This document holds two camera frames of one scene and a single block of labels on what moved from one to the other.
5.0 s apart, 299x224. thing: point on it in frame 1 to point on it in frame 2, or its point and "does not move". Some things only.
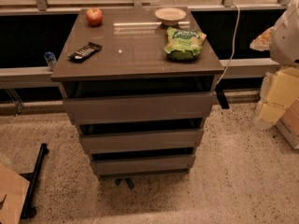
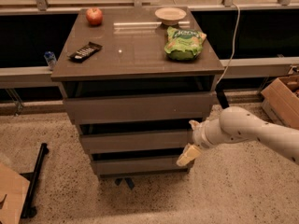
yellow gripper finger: x=263 y=43 to x=199 y=134
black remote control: x=83 y=52 does not move
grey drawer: x=141 y=141 does not move
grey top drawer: x=168 y=107 does not move
